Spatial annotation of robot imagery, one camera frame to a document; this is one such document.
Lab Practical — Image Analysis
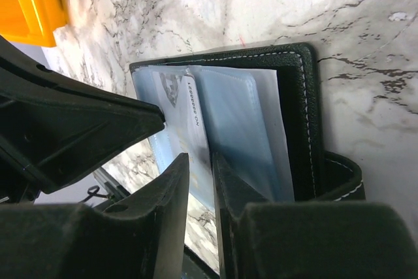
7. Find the white silver patterned card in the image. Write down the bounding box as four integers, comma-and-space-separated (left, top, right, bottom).
151, 71, 214, 210

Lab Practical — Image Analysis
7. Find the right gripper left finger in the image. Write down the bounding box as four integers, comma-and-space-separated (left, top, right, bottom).
1, 153, 189, 278

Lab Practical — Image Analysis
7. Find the black leather card holder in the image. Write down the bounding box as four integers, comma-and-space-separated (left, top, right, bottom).
129, 42, 366, 203

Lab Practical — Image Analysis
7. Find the yellow plastic bin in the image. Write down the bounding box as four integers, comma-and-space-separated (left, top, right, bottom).
1, 0, 69, 47

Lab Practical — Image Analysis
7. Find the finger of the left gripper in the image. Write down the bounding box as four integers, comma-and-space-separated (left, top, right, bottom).
1, 40, 165, 193

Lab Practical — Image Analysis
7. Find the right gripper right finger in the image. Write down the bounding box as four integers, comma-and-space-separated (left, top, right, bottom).
212, 152, 417, 278

